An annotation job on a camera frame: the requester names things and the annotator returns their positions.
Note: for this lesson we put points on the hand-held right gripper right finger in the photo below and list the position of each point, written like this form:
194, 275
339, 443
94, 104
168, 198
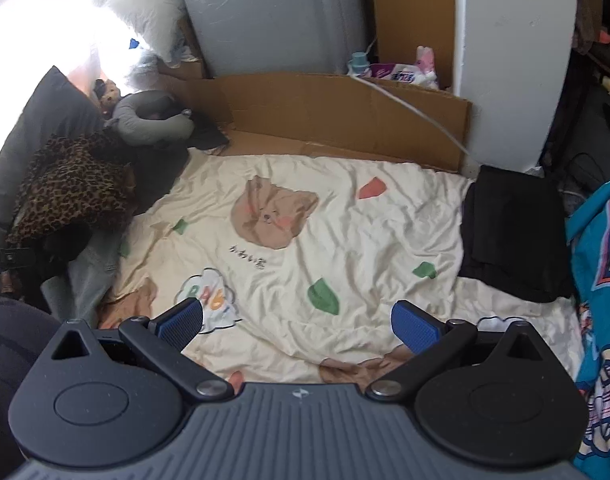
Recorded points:
412, 326

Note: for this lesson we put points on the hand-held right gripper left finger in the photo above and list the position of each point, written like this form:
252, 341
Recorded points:
185, 321

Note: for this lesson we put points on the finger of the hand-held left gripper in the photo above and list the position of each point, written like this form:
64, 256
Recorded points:
10, 259

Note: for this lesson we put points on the leopard print pants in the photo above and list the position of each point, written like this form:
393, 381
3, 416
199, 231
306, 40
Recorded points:
70, 185

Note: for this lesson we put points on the grey jeans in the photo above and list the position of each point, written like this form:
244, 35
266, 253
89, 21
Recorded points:
90, 280

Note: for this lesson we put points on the cream bear printed blanket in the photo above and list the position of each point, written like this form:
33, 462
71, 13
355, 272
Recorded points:
335, 220

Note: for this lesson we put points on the black folded garment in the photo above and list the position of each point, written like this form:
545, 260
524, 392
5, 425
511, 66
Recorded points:
515, 230

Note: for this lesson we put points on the dark grey cushion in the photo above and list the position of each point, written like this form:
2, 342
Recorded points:
40, 120

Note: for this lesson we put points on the dark grey garment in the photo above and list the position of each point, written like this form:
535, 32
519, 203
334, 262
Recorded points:
155, 175

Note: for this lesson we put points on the grey neck pillow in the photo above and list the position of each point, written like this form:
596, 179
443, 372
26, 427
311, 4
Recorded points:
135, 132

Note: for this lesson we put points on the small black cloth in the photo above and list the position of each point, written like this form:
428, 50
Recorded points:
207, 135

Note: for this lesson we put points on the small brown plush toy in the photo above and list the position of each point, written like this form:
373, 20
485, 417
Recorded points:
109, 95

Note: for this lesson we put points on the teal printed cloth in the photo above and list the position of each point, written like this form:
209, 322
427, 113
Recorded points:
605, 285

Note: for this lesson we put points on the grey fluffy toy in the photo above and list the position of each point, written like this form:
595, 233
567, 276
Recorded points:
140, 70

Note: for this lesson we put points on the flat cardboard sheet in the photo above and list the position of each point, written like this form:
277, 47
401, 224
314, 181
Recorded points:
310, 105

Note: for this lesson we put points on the pink white tissue pack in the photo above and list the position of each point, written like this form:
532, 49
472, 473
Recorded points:
400, 75

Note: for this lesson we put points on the pink bunny toy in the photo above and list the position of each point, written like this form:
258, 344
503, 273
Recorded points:
425, 60

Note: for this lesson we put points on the small blue bottle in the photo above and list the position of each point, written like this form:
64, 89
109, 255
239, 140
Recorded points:
357, 62

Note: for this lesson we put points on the dark grey bag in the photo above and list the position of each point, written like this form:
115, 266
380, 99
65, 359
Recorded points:
602, 125

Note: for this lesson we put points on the white fluffy pillow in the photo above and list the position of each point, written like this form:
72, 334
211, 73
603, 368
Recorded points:
145, 10

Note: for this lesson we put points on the tall cardboard panel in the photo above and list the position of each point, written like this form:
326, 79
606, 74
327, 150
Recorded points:
410, 15

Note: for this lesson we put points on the silver foil wrapped roll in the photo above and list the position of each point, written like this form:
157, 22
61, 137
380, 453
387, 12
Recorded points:
265, 15

